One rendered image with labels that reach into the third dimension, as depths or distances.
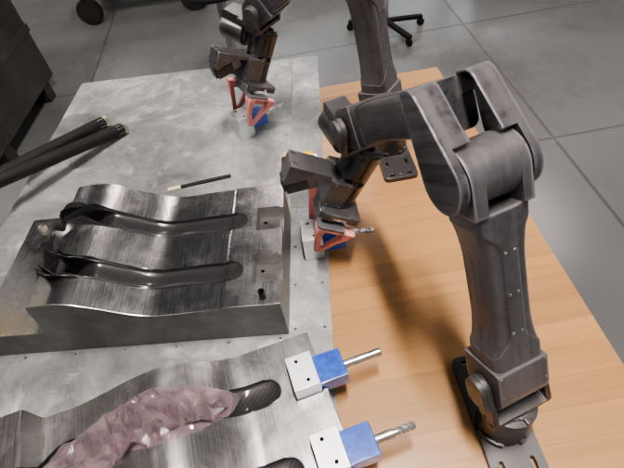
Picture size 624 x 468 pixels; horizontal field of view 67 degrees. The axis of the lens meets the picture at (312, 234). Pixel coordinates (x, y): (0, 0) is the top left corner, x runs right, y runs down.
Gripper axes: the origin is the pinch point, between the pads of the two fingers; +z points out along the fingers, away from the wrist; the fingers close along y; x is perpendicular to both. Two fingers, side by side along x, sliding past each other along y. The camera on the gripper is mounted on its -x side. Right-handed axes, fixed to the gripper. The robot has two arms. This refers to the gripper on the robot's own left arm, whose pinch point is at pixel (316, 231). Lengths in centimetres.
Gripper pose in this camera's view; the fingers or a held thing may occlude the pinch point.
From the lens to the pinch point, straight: 84.3
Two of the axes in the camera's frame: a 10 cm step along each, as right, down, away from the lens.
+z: -3.8, 6.5, 6.6
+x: 9.2, 1.8, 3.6
